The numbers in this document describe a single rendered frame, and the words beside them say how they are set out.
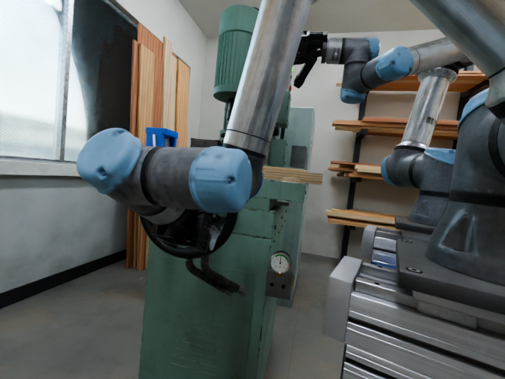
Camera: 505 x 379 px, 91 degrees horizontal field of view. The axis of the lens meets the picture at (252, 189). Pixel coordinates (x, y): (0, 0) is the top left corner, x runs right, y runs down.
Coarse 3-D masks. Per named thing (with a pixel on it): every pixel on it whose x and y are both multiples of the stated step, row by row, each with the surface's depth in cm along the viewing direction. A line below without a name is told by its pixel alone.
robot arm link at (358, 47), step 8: (344, 40) 76; (352, 40) 76; (360, 40) 75; (368, 40) 75; (376, 40) 74; (344, 48) 76; (352, 48) 76; (360, 48) 75; (368, 48) 75; (376, 48) 74; (344, 56) 77; (352, 56) 76; (360, 56) 75; (368, 56) 76; (376, 56) 75; (344, 64) 79
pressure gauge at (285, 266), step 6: (276, 252) 76; (282, 252) 75; (276, 258) 74; (282, 258) 74; (288, 258) 73; (270, 264) 75; (276, 264) 74; (282, 264) 74; (288, 264) 74; (276, 270) 74; (282, 270) 74; (288, 270) 73
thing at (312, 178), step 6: (264, 168) 96; (270, 174) 96; (276, 174) 95; (282, 174) 95; (288, 174) 94; (294, 174) 94; (300, 174) 93; (306, 174) 93; (312, 174) 92; (318, 174) 92; (300, 180) 93; (306, 180) 93; (312, 180) 92; (318, 180) 92
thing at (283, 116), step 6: (288, 90) 111; (288, 96) 111; (282, 102) 112; (288, 102) 111; (282, 108) 112; (288, 108) 112; (282, 114) 112; (288, 114) 113; (282, 120) 112; (288, 120) 117; (282, 126) 118
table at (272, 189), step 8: (264, 184) 81; (272, 184) 80; (280, 184) 79; (288, 184) 79; (296, 184) 78; (304, 184) 78; (264, 192) 81; (272, 192) 80; (280, 192) 80; (288, 192) 79; (296, 192) 79; (304, 192) 78; (288, 200) 79; (296, 200) 79
